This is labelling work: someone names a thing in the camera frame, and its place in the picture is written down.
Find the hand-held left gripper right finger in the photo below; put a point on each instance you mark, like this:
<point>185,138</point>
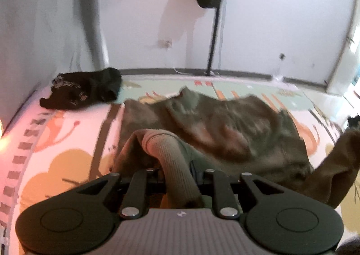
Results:
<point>197,179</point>

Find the white wall socket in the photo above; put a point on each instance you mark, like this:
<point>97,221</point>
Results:
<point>166,43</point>

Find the black patterned garment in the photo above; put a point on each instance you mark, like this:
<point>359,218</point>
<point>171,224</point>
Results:
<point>92,86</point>

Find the small dark wall fitting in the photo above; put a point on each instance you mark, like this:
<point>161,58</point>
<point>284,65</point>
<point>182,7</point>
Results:
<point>282,56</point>

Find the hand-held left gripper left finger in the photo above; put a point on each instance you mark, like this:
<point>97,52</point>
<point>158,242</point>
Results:
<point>156,180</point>

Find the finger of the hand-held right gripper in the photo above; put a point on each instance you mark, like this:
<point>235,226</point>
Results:
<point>353,122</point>

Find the white power strip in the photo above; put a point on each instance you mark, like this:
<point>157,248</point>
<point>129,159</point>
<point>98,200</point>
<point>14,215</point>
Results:
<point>278,77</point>

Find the green tie-dye hoodie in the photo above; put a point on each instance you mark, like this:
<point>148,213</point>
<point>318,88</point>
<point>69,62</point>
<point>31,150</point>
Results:
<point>225,131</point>

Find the grey curtain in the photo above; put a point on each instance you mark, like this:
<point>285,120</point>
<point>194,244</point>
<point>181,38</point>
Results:
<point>42,18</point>

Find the printed play mat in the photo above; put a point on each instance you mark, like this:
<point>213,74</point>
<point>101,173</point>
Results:
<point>70,136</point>

